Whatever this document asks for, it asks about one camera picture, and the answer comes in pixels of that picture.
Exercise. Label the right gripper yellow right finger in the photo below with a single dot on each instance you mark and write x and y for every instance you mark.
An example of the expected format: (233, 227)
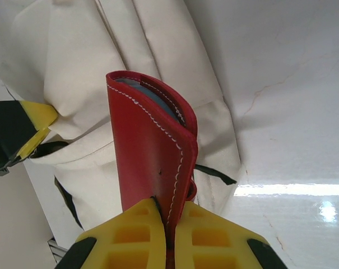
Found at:
(219, 243)

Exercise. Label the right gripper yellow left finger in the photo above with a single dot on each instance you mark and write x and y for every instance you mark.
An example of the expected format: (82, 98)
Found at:
(124, 241)

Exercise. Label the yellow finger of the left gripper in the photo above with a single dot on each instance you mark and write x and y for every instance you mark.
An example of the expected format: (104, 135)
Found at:
(43, 116)
(34, 143)

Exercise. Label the red leather wallet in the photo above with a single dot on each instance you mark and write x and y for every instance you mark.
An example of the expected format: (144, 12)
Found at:
(146, 140)

